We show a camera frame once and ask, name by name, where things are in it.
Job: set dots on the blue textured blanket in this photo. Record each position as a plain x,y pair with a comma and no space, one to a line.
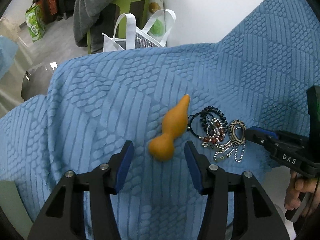
258,73

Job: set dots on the person's right hand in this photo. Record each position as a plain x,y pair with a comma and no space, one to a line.
298,186

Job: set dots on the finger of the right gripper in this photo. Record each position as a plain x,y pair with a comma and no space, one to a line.
256,132
268,144

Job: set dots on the light blue bedding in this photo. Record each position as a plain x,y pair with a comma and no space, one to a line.
8,50

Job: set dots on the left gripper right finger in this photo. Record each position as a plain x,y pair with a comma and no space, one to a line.
254,215

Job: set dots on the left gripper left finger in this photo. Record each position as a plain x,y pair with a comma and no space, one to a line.
62,216

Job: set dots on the orange gourd ornament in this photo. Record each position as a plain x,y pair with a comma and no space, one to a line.
174,125

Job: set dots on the white tote bag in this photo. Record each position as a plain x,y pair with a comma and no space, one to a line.
134,37

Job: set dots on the green plastic stool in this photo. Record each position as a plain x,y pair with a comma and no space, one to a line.
124,6

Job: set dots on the black white patterned bangle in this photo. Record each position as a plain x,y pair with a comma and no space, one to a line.
237,130

